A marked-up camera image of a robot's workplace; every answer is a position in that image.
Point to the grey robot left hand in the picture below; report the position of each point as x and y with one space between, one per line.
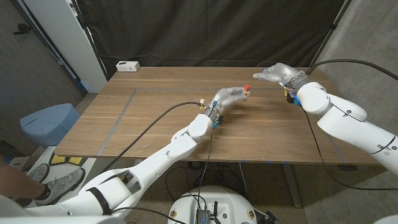
225 99

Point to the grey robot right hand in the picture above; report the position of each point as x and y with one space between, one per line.
280 74

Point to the wooden block with holes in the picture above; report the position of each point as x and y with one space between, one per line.
246 93

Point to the red-headed wooden screw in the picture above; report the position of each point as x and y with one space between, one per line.
247 87

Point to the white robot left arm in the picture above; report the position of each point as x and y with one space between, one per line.
158 161

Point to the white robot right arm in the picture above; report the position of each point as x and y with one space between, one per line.
345 124

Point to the black backdrop stand pole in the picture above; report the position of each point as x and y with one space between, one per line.
90 40
329 31

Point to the black backdrop curtain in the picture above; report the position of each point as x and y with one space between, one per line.
211 31

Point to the large wooden board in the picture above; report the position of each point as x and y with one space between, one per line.
155 89

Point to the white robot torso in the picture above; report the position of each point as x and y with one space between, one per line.
214 199

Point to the white power strip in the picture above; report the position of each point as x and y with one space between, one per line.
127 66

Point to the white table leg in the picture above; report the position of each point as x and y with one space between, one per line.
136 163

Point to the grey table leg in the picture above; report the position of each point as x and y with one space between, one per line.
292 186

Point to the grey box on torso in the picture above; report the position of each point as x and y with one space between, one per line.
202 216

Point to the person's leg and shoe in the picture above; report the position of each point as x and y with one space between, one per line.
90 165

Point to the light blue stool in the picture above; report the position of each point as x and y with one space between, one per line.
49 124

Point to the grey sneaker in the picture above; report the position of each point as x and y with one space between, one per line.
38 172
62 185

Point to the bare person leg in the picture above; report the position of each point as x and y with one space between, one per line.
15 183

